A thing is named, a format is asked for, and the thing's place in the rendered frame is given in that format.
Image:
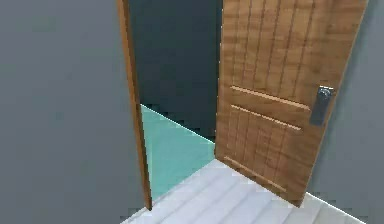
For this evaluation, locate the brown wooden door frame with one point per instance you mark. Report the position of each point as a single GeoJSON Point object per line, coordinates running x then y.
{"type": "Point", "coordinates": [135, 100]}

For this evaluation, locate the brown wooden room door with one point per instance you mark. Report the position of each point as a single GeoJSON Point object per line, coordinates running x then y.
{"type": "Point", "coordinates": [266, 66]}

